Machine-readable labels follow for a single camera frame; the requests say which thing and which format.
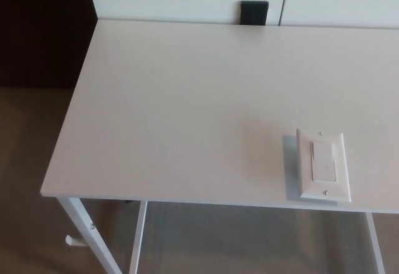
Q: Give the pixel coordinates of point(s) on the white rocker light switch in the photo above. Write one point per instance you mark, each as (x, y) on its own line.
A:
(324, 162)

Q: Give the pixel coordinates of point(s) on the white metal-legged table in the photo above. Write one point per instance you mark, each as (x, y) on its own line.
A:
(187, 99)

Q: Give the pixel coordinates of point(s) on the white table side hook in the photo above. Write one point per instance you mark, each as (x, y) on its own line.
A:
(74, 242)

